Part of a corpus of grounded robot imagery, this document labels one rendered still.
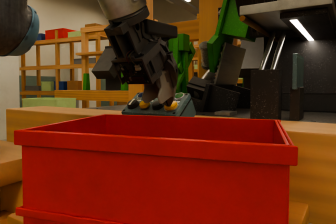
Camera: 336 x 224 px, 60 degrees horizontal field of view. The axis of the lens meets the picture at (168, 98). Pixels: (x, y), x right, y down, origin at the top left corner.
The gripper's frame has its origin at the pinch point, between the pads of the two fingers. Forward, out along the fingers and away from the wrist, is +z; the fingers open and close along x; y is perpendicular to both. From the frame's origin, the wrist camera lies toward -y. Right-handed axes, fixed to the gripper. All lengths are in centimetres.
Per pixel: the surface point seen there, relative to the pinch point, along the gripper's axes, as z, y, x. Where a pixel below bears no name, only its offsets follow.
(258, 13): -11.0, -13.2, 17.5
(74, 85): 213, -313, -479
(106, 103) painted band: 496, -599, -769
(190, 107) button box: 5.1, -3.6, 2.2
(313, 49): 11.6, -39.0, 23.6
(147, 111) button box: 2.3, 2.0, -5.4
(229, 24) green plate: -2.3, -29.9, 4.8
